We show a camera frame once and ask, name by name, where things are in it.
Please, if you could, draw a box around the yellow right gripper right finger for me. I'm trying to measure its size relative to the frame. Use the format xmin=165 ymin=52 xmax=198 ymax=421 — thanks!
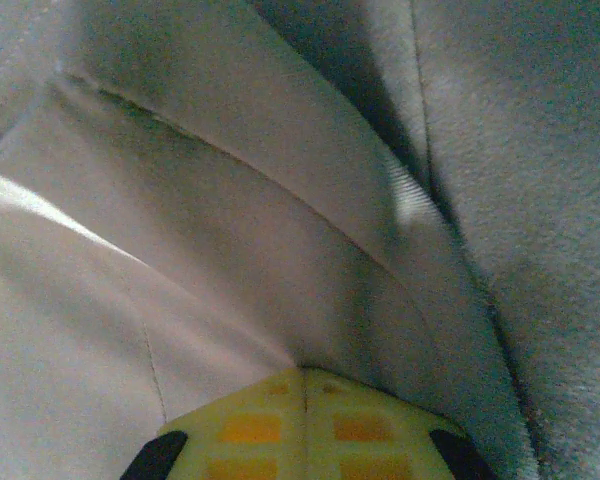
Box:
xmin=304 ymin=368 xmax=499 ymax=480

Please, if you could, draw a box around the lavender grey skirt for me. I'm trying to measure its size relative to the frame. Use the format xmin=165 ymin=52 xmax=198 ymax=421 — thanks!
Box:
xmin=0 ymin=0 xmax=600 ymax=480

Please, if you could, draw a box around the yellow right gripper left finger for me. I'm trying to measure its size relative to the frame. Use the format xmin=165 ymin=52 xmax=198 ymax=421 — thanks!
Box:
xmin=119 ymin=368 xmax=307 ymax=480

